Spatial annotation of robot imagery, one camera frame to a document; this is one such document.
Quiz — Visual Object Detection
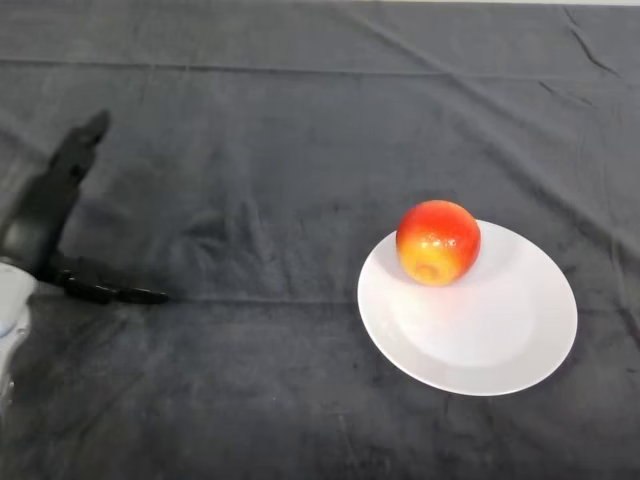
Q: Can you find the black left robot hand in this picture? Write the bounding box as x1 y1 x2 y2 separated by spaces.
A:
0 109 170 306

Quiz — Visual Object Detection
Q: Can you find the red yellow apple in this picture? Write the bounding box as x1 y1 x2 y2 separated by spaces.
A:
395 199 482 287

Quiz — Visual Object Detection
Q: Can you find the white round plate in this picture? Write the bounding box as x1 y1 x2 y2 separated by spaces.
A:
357 218 579 398

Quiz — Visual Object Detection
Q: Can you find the black cloth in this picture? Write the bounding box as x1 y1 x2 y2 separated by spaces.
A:
0 2 640 480

